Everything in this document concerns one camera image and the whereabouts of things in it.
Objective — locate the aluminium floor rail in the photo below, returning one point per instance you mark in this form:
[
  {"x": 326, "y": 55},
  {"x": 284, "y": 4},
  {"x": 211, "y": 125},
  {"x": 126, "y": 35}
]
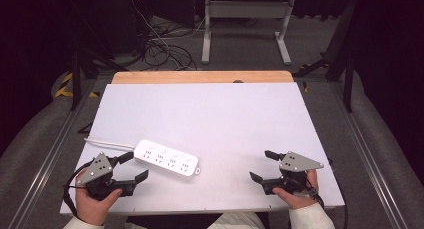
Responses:
[
  {"x": 50, "y": 155},
  {"x": 363, "y": 149}
]

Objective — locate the black metal stand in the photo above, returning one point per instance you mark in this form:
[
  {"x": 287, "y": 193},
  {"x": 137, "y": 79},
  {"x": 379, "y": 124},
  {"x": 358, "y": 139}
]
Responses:
[
  {"x": 78, "y": 69},
  {"x": 343, "y": 62}
]

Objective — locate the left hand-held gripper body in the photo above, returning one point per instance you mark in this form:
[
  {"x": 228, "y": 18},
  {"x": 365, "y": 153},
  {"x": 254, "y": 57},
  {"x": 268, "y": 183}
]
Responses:
[{"x": 96, "y": 169}]

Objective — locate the white power strip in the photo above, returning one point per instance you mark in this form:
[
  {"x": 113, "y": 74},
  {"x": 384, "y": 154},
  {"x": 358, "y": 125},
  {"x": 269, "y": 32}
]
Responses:
[{"x": 166, "y": 160}]

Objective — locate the yellow black hazard tape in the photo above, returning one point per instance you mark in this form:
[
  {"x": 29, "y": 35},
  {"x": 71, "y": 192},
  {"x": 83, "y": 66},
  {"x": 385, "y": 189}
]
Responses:
[{"x": 66, "y": 87}]

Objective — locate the white metal table frame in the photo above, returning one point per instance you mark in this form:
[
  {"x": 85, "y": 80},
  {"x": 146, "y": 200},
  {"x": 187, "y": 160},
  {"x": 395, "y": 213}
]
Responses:
[{"x": 246, "y": 12}]

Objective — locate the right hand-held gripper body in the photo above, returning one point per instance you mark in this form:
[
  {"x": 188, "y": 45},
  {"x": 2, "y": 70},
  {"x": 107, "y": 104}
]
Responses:
[{"x": 295, "y": 165}]

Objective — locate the black equipment case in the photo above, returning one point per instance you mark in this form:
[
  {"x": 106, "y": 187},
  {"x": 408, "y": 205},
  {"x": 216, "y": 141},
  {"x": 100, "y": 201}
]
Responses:
[{"x": 116, "y": 20}]

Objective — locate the person's right hand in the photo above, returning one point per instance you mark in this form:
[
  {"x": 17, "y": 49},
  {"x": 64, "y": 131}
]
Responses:
[{"x": 298, "y": 198}]

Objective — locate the person's left hand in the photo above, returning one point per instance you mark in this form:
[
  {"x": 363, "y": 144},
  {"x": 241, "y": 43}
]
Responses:
[{"x": 91, "y": 205}]

